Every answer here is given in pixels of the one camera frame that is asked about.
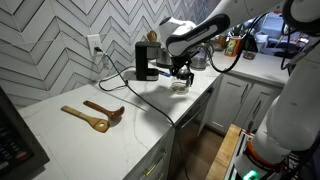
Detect long black power cable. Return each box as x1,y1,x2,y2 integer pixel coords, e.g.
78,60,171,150
94,47,191,180

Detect steel utensil holder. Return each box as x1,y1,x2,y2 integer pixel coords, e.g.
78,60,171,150
155,46,174,69

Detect brass drawer handle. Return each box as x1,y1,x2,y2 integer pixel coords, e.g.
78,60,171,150
143,148,168,177

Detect built-in dishwasher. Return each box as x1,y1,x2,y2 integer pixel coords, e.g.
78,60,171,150
173,87,216,180

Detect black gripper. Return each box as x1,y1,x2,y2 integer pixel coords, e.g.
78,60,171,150
169,53,196,85

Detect small brown dish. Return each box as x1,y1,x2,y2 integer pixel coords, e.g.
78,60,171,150
242,49,258,61

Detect glass coffee pot black lid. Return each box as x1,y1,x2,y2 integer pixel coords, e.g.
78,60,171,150
170,68,195,96

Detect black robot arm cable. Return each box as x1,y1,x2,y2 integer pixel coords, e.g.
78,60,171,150
199,13,268,74

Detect light wooden slotted spatula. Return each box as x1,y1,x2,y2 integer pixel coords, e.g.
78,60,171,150
60,105,111,134

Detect white wall outlet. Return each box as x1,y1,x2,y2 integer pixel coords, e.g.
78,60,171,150
86,34,103,57

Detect dark wooden spoon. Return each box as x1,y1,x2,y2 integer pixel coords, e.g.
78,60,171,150
82,100,126,121

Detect wooden spoon round head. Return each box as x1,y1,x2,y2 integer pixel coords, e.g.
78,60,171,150
146,29,158,44

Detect wooden topped robot cart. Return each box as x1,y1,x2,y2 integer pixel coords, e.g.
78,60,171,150
205,123,301,180

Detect green orange can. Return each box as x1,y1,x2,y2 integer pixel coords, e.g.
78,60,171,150
223,35,243,58

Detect black coffee maker cord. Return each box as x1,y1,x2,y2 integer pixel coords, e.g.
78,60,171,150
97,65,137,93

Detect black drip coffee maker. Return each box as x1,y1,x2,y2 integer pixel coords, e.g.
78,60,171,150
134,40,162,82

